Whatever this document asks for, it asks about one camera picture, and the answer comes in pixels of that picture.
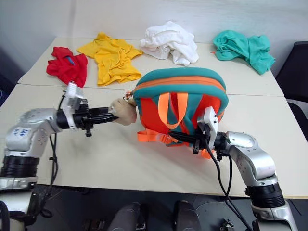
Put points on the teal green shirt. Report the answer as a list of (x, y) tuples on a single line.
[(243, 49)]

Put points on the yellow shirt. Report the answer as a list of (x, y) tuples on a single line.
[(113, 60)]

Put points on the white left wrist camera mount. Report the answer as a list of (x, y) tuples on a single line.
[(72, 96)]

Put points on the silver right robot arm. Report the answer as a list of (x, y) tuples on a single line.
[(252, 154)]

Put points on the black chair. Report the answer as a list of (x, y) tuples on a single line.
[(294, 72)]

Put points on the red shirt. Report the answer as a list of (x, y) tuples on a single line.
[(67, 66)]

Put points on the beige plush pendant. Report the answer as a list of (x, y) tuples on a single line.
[(124, 113)]

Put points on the white shirt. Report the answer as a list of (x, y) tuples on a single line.
[(170, 42)]

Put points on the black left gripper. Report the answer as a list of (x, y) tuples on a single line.
[(81, 119)]

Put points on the dark rounded shape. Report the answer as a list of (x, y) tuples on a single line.
[(187, 216), (126, 217)]

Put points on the orange and teal backpack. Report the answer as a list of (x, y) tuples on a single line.
[(180, 96)]

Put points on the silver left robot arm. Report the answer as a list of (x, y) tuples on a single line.
[(31, 125)]

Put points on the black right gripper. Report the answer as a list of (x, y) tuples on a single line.
[(201, 140)]

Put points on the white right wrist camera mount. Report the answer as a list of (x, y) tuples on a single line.
[(211, 120)]

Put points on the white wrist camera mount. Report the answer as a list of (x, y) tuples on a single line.
[(72, 96), (211, 120)]

